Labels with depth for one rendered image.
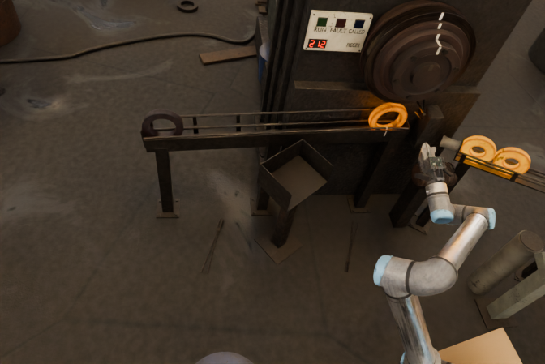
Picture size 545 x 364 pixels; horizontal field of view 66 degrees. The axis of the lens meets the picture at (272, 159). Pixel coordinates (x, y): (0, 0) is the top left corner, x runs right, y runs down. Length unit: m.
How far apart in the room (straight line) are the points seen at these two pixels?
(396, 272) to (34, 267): 1.78
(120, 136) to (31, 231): 0.79
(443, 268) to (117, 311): 1.52
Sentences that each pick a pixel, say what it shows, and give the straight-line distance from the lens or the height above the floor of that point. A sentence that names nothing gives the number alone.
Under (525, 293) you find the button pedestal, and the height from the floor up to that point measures 0.33.
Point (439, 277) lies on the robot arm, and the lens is 1.56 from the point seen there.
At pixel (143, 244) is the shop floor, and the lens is 2.43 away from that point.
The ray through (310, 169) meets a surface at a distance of 1.98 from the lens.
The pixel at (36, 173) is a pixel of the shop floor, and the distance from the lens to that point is 2.85.
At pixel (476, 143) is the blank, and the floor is 0.75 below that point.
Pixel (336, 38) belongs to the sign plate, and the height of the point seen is 1.13.
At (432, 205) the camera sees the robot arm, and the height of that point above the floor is 0.69.
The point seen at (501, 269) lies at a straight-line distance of 2.49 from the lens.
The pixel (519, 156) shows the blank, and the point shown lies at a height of 0.78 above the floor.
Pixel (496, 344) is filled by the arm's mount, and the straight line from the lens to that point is 2.24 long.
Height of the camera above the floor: 2.11
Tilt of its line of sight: 49 degrees down
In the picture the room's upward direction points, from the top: 11 degrees clockwise
